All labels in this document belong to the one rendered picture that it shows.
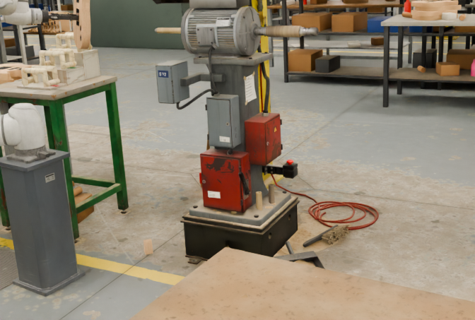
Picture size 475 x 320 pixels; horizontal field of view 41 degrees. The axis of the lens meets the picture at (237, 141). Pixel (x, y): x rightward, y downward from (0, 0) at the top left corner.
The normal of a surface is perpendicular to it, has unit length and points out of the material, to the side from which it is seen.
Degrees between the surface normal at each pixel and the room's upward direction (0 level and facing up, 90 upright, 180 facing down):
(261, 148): 90
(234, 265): 0
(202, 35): 90
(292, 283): 0
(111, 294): 0
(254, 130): 90
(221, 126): 90
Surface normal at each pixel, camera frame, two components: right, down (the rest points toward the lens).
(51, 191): 0.82, 0.12
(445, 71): -0.06, 0.29
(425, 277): -0.05, -0.96
